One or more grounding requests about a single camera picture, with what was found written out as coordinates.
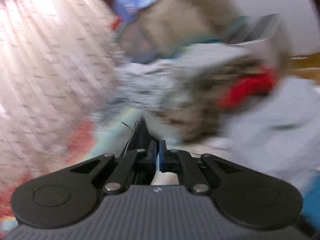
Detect black pants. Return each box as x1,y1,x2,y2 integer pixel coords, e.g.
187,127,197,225
120,115,159,185

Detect light grey garment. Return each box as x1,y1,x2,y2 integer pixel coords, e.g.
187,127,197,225
220,76,320,190

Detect red floral quilt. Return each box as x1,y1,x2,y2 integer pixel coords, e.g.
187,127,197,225
1,119,95,234

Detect pile of beige clothes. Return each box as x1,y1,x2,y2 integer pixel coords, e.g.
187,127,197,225
120,0,281,143

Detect red garment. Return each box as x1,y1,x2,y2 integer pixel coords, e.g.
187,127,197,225
215,66,279,110

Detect beige floral curtain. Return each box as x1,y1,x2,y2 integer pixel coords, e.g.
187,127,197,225
1,0,116,190

